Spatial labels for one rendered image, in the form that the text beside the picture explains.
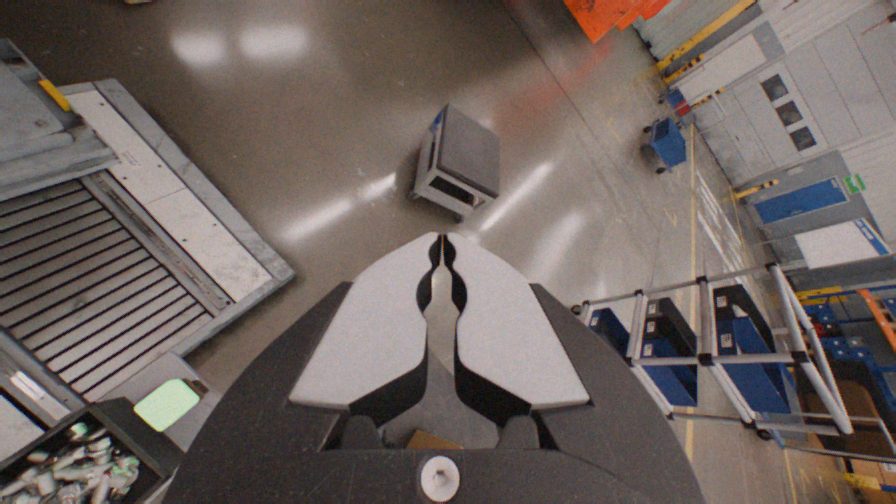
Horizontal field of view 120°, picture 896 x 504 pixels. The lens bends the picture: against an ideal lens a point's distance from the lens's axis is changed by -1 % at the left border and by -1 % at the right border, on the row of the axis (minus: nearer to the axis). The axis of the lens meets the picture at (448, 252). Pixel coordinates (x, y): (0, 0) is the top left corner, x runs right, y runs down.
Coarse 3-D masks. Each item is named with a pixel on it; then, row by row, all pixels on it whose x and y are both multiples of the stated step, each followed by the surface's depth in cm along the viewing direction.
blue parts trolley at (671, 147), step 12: (696, 96) 412; (720, 108) 405; (660, 132) 415; (672, 132) 404; (648, 144) 408; (660, 144) 399; (672, 144) 391; (684, 144) 429; (660, 156) 404; (672, 156) 400; (684, 156) 406; (660, 168) 422; (672, 168) 414
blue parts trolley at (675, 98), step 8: (680, 80) 644; (688, 80) 600; (672, 96) 633; (680, 96) 625; (672, 104) 642; (680, 104) 634; (688, 104) 661; (680, 112) 643; (688, 112) 637; (680, 120) 647; (688, 120) 644; (696, 120) 639; (680, 128) 659
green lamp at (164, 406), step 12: (168, 384) 31; (180, 384) 33; (156, 396) 30; (168, 396) 31; (180, 396) 31; (192, 396) 33; (144, 408) 30; (156, 408) 30; (168, 408) 31; (180, 408) 31; (156, 420) 30; (168, 420) 30
